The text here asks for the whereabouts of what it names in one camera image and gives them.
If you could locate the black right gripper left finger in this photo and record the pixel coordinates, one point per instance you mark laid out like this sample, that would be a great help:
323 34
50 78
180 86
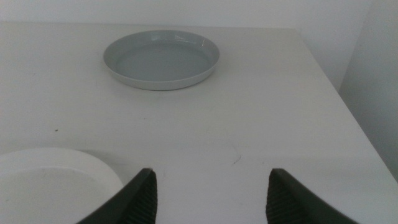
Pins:
136 202

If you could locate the grey shallow bowl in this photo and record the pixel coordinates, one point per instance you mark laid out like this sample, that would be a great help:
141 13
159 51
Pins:
161 62

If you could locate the white shallow bowl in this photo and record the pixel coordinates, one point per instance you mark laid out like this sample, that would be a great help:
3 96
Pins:
53 186

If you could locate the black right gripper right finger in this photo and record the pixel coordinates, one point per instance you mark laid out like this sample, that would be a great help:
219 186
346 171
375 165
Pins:
289 202

